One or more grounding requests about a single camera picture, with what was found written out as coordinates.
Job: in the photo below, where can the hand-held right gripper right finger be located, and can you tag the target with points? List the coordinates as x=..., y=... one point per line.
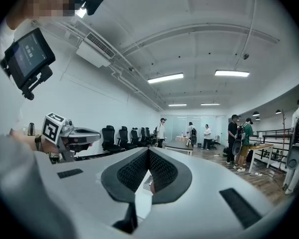
x=174, y=180

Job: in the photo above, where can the person's left hand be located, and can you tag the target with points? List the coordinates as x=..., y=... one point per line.
x=51, y=148

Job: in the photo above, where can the dark table with white legs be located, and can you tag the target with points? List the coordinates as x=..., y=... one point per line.
x=179, y=144

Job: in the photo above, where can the person's white shirt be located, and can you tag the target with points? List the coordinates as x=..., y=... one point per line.
x=15, y=183

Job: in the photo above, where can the black waste bin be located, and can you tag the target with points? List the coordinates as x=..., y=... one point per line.
x=199, y=145

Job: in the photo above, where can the ceiling light panel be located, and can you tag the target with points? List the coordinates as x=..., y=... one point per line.
x=210, y=104
x=231, y=73
x=177, y=105
x=165, y=78

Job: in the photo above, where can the round table with cloth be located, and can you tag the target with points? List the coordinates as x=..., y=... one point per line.
x=182, y=139

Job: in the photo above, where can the black metal railing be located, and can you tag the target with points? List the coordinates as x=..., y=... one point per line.
x=276, y=132

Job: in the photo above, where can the person's left forearm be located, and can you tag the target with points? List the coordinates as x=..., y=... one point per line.
x=23, y=139

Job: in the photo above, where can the red coat stand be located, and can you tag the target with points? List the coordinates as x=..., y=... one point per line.
x=283, y=138

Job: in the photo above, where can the wooden desk with white legs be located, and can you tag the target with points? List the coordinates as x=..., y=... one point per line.
x=261, y=146

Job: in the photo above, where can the black head camera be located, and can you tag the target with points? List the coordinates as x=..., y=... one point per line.
x=93, y=1

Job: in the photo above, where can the white power strip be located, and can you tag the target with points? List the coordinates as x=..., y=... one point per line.
x=258, y=173

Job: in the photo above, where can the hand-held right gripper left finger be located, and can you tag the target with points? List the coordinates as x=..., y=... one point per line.
x=119, y=183

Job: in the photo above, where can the white ceiling air conditioner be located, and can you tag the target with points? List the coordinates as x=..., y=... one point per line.
x=96, y=50

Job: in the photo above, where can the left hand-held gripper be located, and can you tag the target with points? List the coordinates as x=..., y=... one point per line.
x=51, y=129

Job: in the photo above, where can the dome security camera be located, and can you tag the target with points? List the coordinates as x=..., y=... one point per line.
x=246, y=56

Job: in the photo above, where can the black bag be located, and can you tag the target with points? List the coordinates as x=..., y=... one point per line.
x=226, y=152

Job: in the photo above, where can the small standing picture frame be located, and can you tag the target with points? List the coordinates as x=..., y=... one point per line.
x=188, y=142

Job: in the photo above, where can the black office chair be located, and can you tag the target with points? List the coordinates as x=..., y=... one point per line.
x=213, y=142
x=135, y=136
x=143, y=133
x=148, y=133
x=108, y=136
x=123, y=136

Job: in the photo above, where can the black chest-mounted screen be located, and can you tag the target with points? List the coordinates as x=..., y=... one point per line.
x=30, y=56

